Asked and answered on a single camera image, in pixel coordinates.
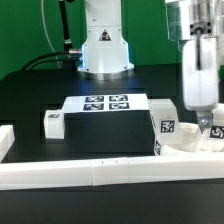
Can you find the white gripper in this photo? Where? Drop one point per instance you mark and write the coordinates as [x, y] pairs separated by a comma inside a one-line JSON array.
[[200, 86]]

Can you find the white round stool seat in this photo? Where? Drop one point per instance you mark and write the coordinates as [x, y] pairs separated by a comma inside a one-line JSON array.
[[190, 137]]

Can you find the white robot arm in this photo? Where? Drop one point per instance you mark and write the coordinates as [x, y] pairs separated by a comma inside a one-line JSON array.
[[198, 26]]

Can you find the white marker sheet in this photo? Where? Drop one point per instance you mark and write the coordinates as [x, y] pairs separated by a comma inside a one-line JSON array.
[[105, 103]]

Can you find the white U-shaped fence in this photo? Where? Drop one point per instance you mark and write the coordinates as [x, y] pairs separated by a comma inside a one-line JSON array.
[[109, 171]]

